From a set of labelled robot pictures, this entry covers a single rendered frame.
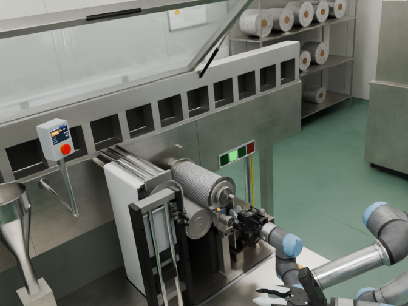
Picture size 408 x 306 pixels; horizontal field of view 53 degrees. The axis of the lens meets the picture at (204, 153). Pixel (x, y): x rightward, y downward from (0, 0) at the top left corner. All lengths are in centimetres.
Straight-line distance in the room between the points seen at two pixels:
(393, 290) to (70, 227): 114
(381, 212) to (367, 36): 484
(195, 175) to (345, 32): 508
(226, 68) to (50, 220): 99
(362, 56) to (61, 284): 540
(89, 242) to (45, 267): 19
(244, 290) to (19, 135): 101
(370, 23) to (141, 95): 492
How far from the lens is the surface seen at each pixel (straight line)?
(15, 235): 131
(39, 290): 147
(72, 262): 177
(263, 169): 257
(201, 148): 190
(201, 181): 160
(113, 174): 148
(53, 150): 119
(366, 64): 637
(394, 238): 153
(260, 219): 157
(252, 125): 211
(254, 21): 469
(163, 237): 136
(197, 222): 157
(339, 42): 655
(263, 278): 174
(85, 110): 156
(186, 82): 177
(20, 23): 105
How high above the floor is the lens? 207
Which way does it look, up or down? 25 degrees down
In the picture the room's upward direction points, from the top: 6 degrees counter-clockwise
